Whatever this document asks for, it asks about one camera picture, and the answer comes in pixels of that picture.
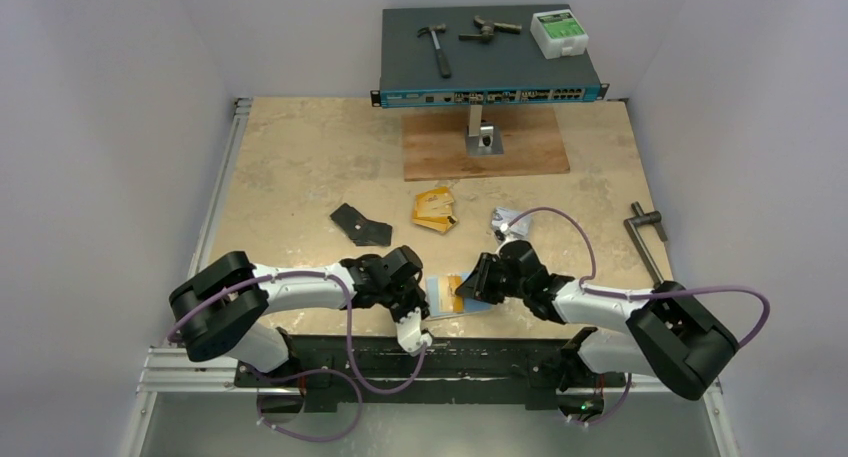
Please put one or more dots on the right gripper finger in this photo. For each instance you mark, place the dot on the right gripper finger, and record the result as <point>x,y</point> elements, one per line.
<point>483,276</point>
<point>487,296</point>

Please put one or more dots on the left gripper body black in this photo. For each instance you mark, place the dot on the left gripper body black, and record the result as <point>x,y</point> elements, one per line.
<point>403,299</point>

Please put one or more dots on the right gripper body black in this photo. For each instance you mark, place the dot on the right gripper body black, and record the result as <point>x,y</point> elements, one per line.
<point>486,279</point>

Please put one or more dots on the single gold credit card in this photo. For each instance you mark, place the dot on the single gold credit card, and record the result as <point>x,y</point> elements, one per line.
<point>449,301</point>

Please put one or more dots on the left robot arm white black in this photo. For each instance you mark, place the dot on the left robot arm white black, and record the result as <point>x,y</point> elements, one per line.
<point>217,311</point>

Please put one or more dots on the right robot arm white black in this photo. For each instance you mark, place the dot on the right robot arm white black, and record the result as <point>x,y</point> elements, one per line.
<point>669,335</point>

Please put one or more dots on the wooden board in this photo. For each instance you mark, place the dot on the wooden board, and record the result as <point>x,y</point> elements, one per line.
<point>433,145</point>

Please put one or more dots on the white green box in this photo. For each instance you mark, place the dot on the white green box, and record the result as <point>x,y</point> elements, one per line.
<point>559,34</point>

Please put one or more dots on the metal clamp tool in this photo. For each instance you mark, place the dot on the metal clamp tool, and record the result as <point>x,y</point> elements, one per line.
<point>487,30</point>

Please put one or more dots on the hammer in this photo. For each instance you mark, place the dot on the hammer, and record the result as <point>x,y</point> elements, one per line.
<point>442,61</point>

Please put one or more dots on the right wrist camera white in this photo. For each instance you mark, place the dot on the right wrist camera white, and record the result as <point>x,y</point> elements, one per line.
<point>505,235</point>

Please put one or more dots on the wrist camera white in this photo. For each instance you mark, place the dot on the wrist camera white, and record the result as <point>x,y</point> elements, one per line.
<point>411,336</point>
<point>505,235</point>

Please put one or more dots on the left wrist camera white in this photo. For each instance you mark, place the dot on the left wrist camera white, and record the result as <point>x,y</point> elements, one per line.
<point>411,336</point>

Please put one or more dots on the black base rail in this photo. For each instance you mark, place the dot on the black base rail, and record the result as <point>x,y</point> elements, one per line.
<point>537,374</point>

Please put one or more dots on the metal stand post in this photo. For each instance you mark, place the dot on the metal stand post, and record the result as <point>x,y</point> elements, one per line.
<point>482,138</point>

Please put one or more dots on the blue network switch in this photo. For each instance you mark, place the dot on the blue network switch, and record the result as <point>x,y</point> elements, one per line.
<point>508,70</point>

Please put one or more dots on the aluminium frame rail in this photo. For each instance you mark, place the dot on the aluminium frame rail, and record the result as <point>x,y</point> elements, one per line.
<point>289,160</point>

